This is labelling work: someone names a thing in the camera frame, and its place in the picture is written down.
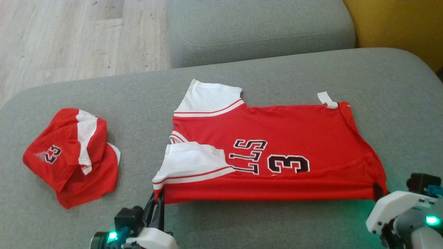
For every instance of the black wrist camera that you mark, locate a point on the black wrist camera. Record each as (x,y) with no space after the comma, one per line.
(420,181)
(128,219)

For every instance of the red white basketball jersey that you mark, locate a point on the red white basketball jersey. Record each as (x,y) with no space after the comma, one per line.
(294,131)

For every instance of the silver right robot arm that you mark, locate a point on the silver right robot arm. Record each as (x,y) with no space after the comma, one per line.
(412,226)

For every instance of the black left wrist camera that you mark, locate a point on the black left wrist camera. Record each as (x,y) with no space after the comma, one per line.
(128,219)

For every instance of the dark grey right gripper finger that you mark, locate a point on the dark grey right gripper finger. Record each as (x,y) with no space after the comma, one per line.
(380,192)

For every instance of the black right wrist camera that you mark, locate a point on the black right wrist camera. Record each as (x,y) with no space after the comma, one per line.
(420,181)

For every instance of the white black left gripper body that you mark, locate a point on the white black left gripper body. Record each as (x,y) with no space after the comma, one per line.
(152,240)

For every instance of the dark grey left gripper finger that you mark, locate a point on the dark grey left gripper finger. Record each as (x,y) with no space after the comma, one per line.
(148,212)
(160,214)

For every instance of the red white basketball shorts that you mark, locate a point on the red white basketball shorts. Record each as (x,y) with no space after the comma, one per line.
(65,159)

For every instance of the large yellow sofa backrest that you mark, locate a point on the large yellow sofa backrest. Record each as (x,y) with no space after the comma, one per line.
(398,24)

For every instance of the wide grey sofa seat cushion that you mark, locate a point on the wide grey sofa seat cushion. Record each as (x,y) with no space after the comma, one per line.
(277,69)

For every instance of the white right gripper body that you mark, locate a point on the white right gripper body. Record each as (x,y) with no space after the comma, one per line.
(394,204)

